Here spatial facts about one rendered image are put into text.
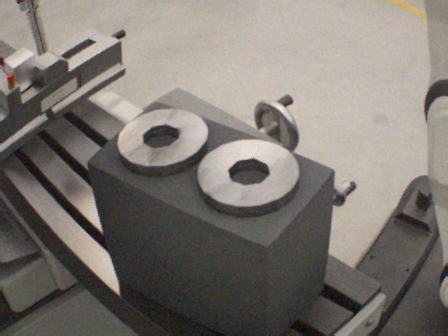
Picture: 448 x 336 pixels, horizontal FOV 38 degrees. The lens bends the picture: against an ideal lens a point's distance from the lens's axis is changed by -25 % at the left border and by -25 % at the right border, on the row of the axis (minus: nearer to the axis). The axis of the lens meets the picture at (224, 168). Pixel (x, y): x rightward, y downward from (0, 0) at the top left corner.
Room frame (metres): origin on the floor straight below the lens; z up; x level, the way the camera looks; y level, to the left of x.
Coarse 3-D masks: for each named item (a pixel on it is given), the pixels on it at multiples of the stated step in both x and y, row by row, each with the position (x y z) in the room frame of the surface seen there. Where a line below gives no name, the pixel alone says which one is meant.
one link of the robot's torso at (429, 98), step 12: (432, 0) 0.79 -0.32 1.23; (444, 0) 0.77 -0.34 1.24; (432, 12) 0.80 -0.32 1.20; (444, 12) 0.78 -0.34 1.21; (432, 24) 0.81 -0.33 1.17; (444, 24) 0.79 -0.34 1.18; (432, 36) 0.81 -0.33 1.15; (444, 36) 0.80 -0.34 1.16; (432, 48) 0.81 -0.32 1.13; (444, 48) 0.80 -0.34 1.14; (432, 60) 0.81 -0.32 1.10; (444, 60) 0.80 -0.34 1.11; (432, 72) 0.81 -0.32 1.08; (444, 72) 0.80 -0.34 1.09; (432, 84) 0.81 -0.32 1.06; (444, 84) 0.79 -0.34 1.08; (432, 96) 0.79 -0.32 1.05
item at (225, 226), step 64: (128, 128) 0.64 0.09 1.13; (192, 128) 0.63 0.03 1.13; (128, 192) 0.58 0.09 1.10; (192, 192) 0.56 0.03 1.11; (256, 192) 0.54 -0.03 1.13; (320, 192) 0.55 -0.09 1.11; (128, 256) 0.59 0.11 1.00; (192, 256) 0.53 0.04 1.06; (256, 256) 0.49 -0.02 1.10; (320, 256) 0.56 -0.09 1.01; (192, 320) 0.54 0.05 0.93; (256, 320) 0.49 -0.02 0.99
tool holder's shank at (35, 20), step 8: (32, 8) 0.94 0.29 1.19; (32, 16) 0.94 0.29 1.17; (40, 16) 0.95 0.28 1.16; (32, 24) 0.94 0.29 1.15; (40, 24) 0.95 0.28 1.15; (32, 32) 0.94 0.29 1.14; (40, 32) 0.94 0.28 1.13; (40, 40) 0.94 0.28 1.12; (40, 48) 0.94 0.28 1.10; (48, 48) 0.95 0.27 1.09
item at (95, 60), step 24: (72, 48) 1.11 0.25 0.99; (96, 48) 1.08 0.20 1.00; (120, 48) 1.09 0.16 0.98; (0, 72) 1.01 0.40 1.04; (72, 72) 1.02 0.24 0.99; (96, 72) 1.05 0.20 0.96; (120, 72) 1.07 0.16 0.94; (0, 96) 0.95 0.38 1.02; (24, 96) 0.97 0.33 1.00; (48, 96) 0.98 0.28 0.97; (72, 96) 1.01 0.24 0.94; (0, 120) 0.91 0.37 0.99; (24, 120) 0.94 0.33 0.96; (48, 120) 0.96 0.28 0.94; (0, 144) 0.90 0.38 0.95
